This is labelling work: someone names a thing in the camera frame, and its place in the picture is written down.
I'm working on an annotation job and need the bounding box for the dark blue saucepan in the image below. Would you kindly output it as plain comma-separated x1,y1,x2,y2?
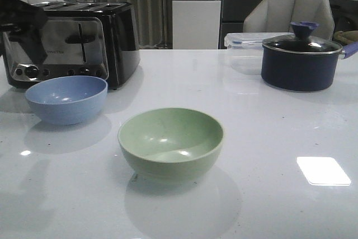
261,42,357,92

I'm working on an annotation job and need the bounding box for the glass pot lid blue knob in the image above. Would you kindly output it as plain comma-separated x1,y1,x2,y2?
262,21,342,55

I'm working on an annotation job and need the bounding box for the blue bowl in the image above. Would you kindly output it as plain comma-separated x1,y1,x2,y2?
25,76,108,125

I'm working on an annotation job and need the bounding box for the white refrigerator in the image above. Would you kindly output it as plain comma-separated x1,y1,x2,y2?
172,0,221,49

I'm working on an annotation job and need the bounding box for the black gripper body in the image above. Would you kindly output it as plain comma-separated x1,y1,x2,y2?
1,0,46,40

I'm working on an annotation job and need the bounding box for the clear plastic food container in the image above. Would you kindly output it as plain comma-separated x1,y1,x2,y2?
224,32,294,75

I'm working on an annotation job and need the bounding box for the dark kitchen counter cabinet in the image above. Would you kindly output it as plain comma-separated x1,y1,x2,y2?
219,0,358,50

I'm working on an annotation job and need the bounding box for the grey armchair right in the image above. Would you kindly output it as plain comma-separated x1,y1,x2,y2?
243,0,335,40

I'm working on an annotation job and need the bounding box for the green bowl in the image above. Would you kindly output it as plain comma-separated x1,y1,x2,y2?
117,107,224,184

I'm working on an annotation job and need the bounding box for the black and chrome four-slot toaster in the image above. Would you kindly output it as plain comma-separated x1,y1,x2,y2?
1,2,140,89

